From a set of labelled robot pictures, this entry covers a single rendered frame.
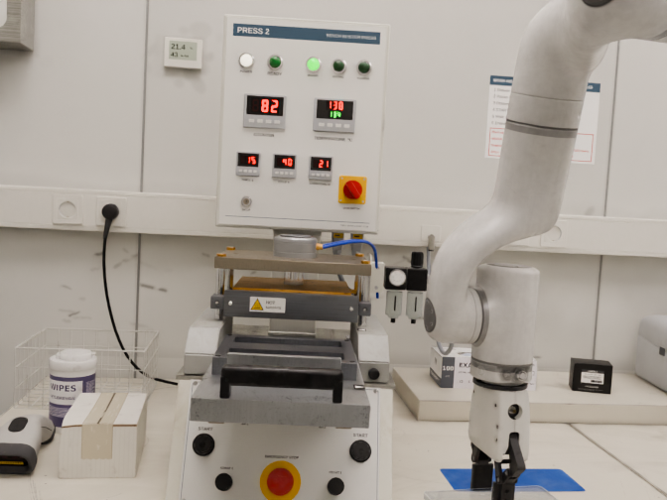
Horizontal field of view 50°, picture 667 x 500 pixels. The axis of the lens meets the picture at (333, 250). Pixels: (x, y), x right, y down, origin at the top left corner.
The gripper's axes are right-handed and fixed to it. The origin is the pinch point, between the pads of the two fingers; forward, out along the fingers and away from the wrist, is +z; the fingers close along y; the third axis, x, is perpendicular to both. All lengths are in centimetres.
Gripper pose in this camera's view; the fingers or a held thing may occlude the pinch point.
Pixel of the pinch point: (491, 488)
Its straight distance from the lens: 109.0
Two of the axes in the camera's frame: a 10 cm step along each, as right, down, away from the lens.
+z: -0.6, 10.0, 0.7
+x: -9.7, -0.4, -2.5
